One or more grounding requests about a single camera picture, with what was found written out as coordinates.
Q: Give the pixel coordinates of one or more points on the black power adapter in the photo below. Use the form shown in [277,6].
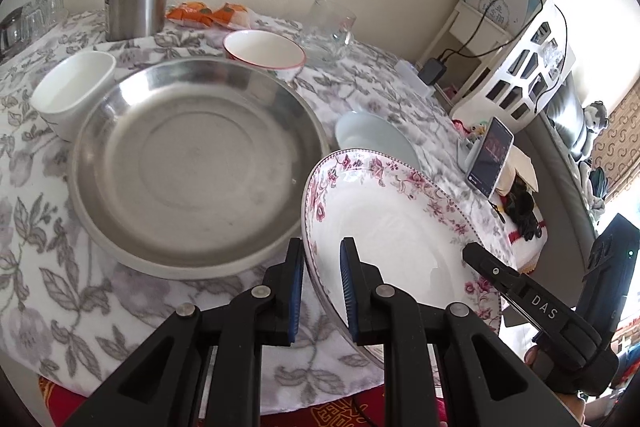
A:
[432,71]

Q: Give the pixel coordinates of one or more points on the orange snack packet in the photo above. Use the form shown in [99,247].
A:
[233,16]
[191,14]

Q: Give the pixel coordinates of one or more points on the red patterned cloth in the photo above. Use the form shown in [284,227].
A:
[363,409]

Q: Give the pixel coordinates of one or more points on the small glass teapot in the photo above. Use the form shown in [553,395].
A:
[12,38]

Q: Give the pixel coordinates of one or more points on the small clear glass cup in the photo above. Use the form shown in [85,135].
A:
[54,12]

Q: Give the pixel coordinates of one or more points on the large stainless steel basin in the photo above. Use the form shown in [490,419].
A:
[195,168]

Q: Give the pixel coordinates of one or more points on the pink floral round plate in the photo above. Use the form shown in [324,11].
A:
[401,221]

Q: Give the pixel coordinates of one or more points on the white lattice shelf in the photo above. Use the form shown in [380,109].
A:
[493,74]

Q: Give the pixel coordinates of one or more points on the clear glass mug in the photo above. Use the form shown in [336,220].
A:
[326,32]

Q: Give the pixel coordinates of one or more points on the white power strip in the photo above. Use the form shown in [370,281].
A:
[409,76]

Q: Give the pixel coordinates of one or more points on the smartphone on stand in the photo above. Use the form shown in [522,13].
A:
[488,157]

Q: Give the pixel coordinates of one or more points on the pale blue round bowl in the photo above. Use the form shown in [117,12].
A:
[365,130]

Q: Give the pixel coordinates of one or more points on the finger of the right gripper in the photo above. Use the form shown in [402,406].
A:
[607,266]
[573,345]

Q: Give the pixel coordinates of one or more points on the strawberry pattern bowl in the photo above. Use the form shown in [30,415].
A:
[275,54]

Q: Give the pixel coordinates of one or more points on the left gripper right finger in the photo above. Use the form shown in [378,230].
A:
[441,366]

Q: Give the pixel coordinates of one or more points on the white square bowl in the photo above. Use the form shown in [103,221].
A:
[66,94]

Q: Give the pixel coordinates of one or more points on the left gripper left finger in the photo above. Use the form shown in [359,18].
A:
[203,367]

